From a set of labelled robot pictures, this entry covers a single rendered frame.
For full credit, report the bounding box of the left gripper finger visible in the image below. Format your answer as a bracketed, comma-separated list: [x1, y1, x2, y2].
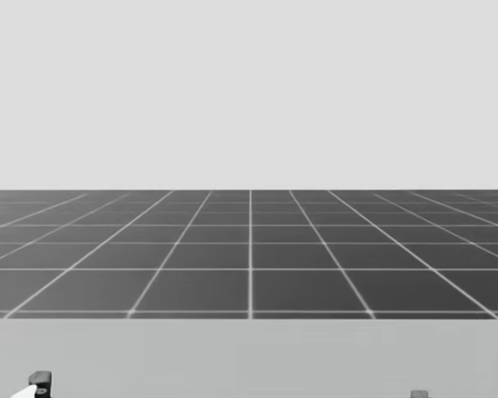
[10, 371, 53, 398]

